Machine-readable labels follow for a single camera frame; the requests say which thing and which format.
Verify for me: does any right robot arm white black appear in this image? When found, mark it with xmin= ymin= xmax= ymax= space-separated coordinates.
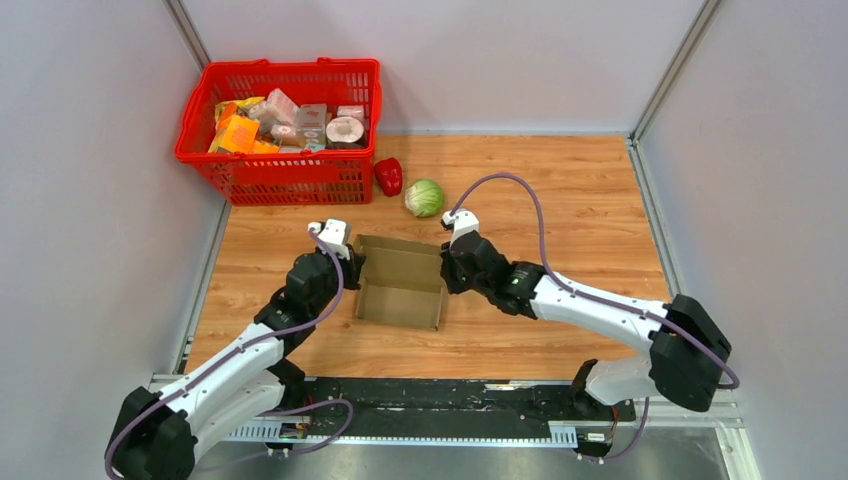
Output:
xmin=440 ymin=231 xmax=732 ymax=419

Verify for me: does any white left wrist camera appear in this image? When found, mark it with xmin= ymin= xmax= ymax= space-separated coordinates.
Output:
xmin=307 ymin=218 xmax=351 ymax=261

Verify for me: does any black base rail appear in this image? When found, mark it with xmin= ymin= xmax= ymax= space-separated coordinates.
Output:
xmin=201 ymin=377 xmax=643 ymax=457

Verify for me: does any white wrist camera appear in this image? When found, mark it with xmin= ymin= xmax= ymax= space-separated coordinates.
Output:
xmin=307 ymin=218 xmax=351 ymax=261
xmin=440 ymin=208 xmax=480 ymax=244

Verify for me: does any brown cardboard box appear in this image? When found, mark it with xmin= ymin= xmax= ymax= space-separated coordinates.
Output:
xmin=354 ymin=234 xmax=447 ymax=331

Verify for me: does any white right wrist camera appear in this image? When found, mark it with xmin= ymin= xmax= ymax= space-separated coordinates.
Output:
xmin=440 ymin=208 xmax=480 ymax=244

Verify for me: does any beige small box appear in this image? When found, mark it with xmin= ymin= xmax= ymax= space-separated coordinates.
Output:
xmin=296 ymin=104 xmax=328 ymax=151

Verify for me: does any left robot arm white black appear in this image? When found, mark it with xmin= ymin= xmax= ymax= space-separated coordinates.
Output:
xmin=104 ymin=248 xmax=366 ymax=479

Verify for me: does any red bell pepper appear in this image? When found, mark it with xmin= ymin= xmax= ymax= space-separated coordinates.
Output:
xmin=373 ymin=157 xmax=404 ymax=197

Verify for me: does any orange snack box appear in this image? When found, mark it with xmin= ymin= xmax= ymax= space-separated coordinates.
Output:
xmin=207 ymin=114 xmax=260 ymax=154

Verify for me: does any red plastic shopping basket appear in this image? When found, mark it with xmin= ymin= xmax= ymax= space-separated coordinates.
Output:
xmin=175 ymin=57 xmax=382 ymax=206

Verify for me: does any white tape roll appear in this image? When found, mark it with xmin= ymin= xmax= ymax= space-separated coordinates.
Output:
xmin=325 ymin=116 xmax=366 ymax=149

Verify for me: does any pink white carton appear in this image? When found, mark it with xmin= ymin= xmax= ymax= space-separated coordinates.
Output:
xmin=249 ymin=88 xmax=299 ymax=131

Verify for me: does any green cabbage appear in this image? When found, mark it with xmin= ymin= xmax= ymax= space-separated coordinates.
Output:
xmin=404 ymin=179 xmax=445 ymax=218

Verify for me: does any yellow snack packet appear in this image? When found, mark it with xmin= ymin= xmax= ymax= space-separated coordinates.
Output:
xmin=214 ymin=96 xmax=265 ymax=122

